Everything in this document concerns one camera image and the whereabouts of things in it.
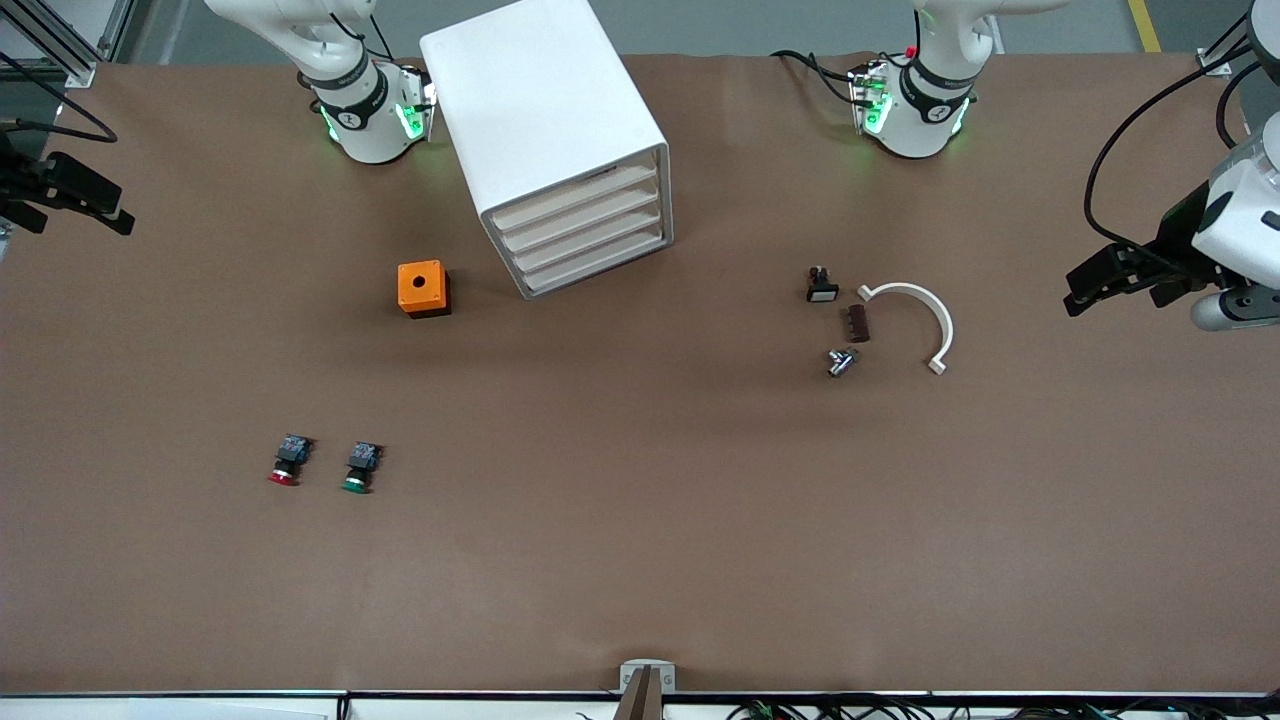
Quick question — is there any red mushroom push button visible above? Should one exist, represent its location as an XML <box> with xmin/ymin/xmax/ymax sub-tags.
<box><xmin>267</xmin><ymin>434</ymin><xmax>313</xmax><ymax>488</ymax></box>

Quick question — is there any green mushroom push button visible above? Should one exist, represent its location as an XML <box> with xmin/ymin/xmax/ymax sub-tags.
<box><xmin>340</xmin><ymin>441</ymin><xmax>383</xmax><ymax>494</ymax></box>

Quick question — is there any white semicircular pipe clamp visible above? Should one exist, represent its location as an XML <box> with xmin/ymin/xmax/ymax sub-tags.
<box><xmin>857</xmin><ymin>282</ymin><xmax>955</xmax><ymax>376</ymax></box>

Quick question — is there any aluminium frame profile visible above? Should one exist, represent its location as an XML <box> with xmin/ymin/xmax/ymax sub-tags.
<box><xmin>0</xmin><ymin>0</ymin><xmax>136</xmax><ymax>89</ymax></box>

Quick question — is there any orange button enclosure box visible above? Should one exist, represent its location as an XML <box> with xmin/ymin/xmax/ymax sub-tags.
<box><xmin>397</xmin><ymin>260</ymin><xmax>452</xmax><ymax>319</ymax></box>

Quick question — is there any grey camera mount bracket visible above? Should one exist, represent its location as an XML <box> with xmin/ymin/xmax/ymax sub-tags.
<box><xmin>612</xmin><ymin>658</ymin><xmax>677</xmax><ymax>720</ymax></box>

